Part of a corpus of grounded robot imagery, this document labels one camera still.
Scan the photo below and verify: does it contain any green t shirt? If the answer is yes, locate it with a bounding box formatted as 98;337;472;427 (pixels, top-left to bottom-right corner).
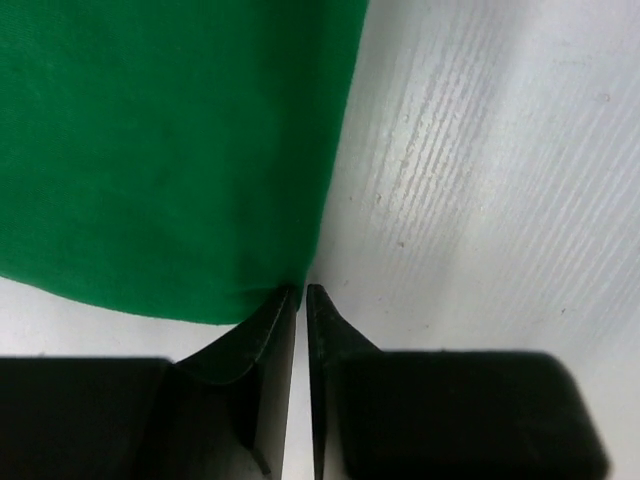
1;1;367;324

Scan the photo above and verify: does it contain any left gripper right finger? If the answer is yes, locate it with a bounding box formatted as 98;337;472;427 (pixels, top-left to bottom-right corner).
306;285;609;479

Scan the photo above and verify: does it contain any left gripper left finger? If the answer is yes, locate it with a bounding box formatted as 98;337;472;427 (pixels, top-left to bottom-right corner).
1;287;297;479

